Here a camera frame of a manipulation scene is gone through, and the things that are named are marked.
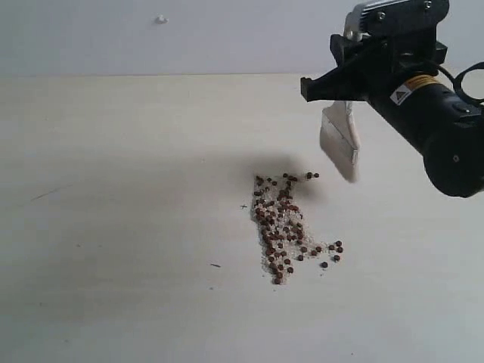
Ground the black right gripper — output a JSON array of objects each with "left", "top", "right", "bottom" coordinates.
[{"left": 300, "top": 33, "right": 439, "bottom": 102}]

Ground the small white wall plug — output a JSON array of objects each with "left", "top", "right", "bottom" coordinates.
[{"left": 155, "top": 15, "right": 169, "bottom": 25}]

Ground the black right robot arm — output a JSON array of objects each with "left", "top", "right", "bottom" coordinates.
[{"left": 300, "top": 34, "right": 483, "bottom": 198}]

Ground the pile of rice and beans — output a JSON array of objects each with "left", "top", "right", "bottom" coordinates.
[{"left": 250, "top": 171, "right": 344, "bottom": 285}]

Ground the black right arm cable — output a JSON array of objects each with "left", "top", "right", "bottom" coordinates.
[{"left": 430, "top": 60, "right": 484, "bottom": 107}]

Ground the white paint brush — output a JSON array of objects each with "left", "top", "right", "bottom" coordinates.
[{"left": 318, "top": 8, "right": 361, "bottom": 183}]

